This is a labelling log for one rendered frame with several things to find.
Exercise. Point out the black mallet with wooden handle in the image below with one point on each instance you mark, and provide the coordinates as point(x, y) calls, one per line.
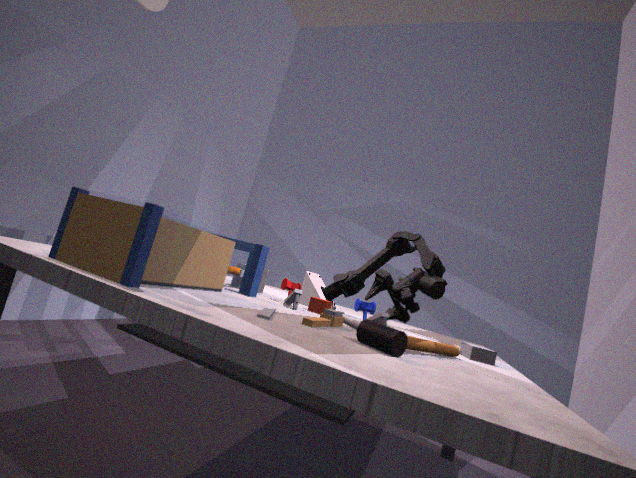
point(394, 342)

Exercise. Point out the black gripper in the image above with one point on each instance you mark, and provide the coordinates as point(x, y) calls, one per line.
point(384, 281)

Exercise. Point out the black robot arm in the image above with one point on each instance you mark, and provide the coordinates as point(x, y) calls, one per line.
point(432, 284)

